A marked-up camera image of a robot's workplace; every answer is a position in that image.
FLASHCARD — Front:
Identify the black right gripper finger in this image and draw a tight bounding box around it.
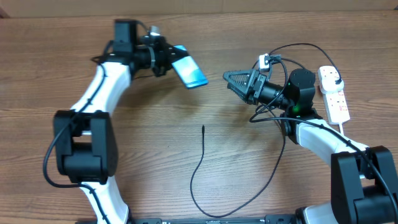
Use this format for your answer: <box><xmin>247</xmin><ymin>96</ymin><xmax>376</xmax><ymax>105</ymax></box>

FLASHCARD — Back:
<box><xmin>227</xmin><ymin>83</ymin><xmax>253</xmax><ymax>104</ymax></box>
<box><xmin>223</xmin><ymin>69</ymin><xmax>258</xmax><ymax>86</ymax></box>

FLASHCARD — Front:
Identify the Samsung Galaxy smartphone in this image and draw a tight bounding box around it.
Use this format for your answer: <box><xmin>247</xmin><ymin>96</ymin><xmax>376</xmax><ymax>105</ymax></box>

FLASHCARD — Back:
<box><xmin>172</xmin><ymin>55</ymin><xmax>208</xmax><ymax>89</ymax></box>

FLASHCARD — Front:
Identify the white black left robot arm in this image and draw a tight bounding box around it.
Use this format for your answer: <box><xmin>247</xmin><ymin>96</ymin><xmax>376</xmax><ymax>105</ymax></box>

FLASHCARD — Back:
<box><xmin>42</xmin><ymin>19</ymin><xmax>189</xmax><ymax>223</ymax></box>

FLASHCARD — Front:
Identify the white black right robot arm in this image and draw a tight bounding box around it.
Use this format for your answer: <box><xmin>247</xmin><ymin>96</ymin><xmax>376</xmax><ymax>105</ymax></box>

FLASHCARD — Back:
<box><xmin>223</xmin><ymin>68</ymin><xmax>397</xmax><ymax>223</ymax></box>

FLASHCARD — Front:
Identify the white charger plug adapter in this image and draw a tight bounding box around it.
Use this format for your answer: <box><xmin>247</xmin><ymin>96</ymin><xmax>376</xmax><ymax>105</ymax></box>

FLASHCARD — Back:
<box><xmin>320</xmin><ymin>77</ymin><xmax>345</xmax><ymax>94</ymax></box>

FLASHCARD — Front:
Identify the white power strip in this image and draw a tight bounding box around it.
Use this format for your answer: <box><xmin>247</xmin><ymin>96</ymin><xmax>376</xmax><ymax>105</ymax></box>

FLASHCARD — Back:
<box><xmin>317</xmin><ymin>65</ymin><xmax>350</xmax><ymax>125</ymax></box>

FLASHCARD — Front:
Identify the black charger cable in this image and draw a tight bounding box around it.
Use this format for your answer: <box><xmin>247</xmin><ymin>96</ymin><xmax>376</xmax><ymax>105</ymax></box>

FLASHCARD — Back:
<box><xmin>190</xmin><ymin>43</ymin><xmax>343</xmax><ymax>218</ymax></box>

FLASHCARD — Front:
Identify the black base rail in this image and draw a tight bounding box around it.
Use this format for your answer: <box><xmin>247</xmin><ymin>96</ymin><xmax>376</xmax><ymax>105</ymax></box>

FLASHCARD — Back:
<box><xmin>127</xmin><ymin>214</ymin><xmax>302</xmax><ymax>224</ymax></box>

